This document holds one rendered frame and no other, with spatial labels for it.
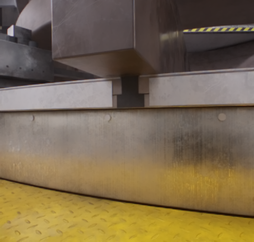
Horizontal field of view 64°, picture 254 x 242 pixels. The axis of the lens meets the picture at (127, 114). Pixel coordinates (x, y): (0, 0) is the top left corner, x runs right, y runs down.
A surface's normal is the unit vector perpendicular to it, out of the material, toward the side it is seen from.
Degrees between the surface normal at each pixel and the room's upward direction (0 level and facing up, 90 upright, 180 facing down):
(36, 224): 0
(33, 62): 90
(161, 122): 90
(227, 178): 90
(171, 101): 90
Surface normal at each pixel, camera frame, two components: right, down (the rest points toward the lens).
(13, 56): 0.74, 0.00
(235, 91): -0.26, 0.01
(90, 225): -0.01, -1.00
